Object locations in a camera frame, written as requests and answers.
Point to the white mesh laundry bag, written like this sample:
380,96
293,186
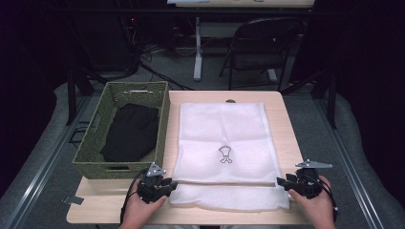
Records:
227,143

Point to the black metal stand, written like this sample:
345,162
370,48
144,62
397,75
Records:
71,95
331,98

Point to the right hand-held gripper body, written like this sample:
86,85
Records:
307,184

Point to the grey table clip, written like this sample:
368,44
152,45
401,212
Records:
73,200

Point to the black folding chair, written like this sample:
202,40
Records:
261,47

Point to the metal floor rail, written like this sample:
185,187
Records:
41,178
347,165

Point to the green woven basket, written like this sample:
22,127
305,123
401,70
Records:
89,159

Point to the black garment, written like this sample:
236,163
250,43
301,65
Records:
132,133

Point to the person's left hand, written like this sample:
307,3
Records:
138,213

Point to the person's right hand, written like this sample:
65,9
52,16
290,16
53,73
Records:
313,211

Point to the white desk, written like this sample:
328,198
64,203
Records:
198,47

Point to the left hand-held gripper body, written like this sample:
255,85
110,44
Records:
151,189

